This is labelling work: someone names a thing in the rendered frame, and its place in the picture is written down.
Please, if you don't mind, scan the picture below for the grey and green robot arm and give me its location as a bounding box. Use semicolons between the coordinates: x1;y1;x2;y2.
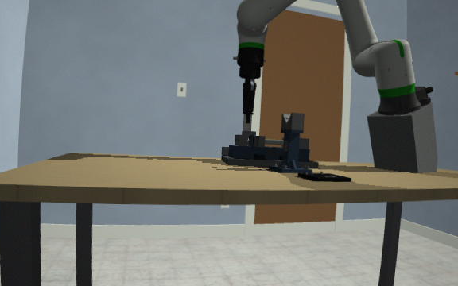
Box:
233;0;433;115

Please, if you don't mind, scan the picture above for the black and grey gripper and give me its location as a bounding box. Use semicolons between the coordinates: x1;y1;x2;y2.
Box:
239;65;261;131

